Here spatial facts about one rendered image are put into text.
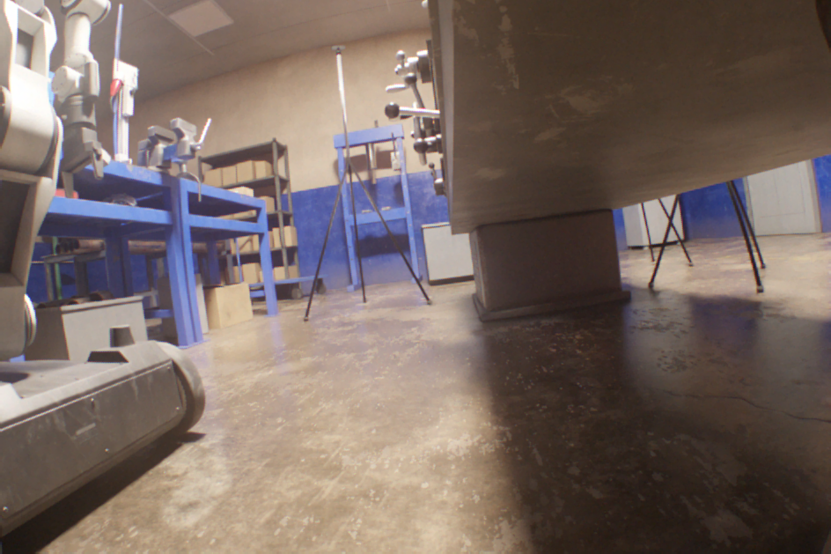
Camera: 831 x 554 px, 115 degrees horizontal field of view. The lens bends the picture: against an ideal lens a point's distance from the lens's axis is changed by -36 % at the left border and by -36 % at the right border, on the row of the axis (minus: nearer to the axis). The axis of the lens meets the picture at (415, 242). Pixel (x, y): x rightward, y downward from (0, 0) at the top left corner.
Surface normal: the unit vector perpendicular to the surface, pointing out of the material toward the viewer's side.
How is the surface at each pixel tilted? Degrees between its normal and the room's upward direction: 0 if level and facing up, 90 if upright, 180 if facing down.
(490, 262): 90
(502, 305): 90
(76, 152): 90
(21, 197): 120
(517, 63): 180
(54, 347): 90
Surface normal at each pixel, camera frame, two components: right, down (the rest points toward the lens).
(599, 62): 0.13, 0.99
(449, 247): 0.01, -0.03
